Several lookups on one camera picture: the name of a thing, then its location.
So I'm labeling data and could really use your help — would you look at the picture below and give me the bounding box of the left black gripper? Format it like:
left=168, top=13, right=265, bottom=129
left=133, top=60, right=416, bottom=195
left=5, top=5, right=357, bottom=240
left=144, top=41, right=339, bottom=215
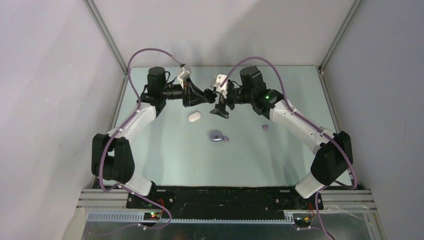
left=160, top=76, right=208, bottom=108

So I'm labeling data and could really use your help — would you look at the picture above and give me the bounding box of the white earbud charging case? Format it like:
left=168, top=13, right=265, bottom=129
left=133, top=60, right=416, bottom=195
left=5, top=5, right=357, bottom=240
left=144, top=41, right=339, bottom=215
left=187, top=111, right=202, bottom=123

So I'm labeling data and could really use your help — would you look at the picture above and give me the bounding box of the purple earbud charging case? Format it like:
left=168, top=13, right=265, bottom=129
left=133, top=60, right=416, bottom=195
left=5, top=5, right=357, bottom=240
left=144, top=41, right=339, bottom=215
left=209, top=131, right=224, bottom=142

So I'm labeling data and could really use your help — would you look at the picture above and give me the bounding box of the black earbud charging case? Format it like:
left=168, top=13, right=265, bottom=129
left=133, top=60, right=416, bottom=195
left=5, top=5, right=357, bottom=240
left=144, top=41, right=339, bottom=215
left=203, top=89, right=217, bottom=104

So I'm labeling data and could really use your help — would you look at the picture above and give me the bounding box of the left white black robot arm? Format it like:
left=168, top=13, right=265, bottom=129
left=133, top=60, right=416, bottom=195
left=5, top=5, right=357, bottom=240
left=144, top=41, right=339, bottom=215
left=91, top=65, right=217, bottom=208

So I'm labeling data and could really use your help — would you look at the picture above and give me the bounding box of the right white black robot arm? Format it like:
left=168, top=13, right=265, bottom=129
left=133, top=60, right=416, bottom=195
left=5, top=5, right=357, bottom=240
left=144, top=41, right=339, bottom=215
left=210, top=66, right=353, bottom=209

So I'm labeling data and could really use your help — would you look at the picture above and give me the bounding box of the purple earbud near case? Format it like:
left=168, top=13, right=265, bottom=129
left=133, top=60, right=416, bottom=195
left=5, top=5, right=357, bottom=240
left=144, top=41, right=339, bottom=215
left=222, top=135, right=230, bottom=142

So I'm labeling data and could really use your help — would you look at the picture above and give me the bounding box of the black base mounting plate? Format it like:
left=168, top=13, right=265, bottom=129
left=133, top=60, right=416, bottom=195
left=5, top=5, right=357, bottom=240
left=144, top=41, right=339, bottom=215
left=126, top=185, right=324, bottom=219

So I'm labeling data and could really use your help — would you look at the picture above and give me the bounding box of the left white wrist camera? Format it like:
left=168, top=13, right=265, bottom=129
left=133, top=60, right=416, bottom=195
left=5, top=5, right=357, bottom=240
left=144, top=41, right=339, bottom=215
left=176, top=64, right=192, bottom=88

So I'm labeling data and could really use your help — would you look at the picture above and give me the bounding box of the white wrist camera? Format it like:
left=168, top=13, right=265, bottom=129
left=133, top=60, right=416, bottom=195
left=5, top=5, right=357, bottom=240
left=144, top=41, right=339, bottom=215
left=210, top=73, right=228, bottom=99
left=176, top=64, right=192, bottom=88

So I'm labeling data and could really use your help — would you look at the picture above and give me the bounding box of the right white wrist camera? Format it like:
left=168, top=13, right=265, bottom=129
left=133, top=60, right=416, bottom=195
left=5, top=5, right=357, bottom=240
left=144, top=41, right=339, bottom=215
left=210, top=73, right=228, bottom=99

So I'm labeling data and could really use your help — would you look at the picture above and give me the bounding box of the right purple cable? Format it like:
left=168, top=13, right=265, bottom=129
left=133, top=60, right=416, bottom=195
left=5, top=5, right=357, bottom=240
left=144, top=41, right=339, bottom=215
left=221, top=56, right=359, bottom=240

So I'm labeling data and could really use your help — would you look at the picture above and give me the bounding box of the purple cable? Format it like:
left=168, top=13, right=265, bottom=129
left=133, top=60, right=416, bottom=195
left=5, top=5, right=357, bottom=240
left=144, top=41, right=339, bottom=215
left=221, top=56, right=359, bottom=240
left=99, top=48, right=184, bottom=230

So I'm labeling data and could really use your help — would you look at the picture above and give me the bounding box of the right aluminium frame post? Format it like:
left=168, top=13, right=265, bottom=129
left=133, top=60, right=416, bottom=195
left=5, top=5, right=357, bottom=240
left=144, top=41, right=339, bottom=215
left=317, top=0, right=364, bottom=77

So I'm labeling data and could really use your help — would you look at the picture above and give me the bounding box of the aluminium frame post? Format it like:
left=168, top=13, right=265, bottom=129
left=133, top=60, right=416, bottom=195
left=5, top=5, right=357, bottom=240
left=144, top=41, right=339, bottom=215
left=83, top=0, right=128, bottom=74
left=317, top=0, right=364, bottom=77

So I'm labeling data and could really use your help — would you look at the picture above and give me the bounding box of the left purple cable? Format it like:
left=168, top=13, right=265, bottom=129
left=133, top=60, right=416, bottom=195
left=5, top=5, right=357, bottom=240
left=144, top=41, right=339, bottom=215
left=99, top=48, right=184, bottom=230

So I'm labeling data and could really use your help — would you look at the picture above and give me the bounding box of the left aluminium frame post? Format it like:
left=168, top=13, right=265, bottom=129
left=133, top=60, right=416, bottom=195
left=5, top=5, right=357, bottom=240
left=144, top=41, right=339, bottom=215
left=83, top=0, right=128, bottom=74

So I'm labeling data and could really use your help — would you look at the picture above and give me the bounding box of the grey slotted cable duct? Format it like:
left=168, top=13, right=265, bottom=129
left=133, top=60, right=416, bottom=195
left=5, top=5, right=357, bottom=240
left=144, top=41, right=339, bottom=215
left=86, top=211, right=295, bottom=224

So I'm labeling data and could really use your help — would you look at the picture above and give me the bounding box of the aluminium front frame rail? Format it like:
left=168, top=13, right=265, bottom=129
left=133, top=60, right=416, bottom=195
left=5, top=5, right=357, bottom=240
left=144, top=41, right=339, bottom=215
left=76, top=189, right=378, bottom=213

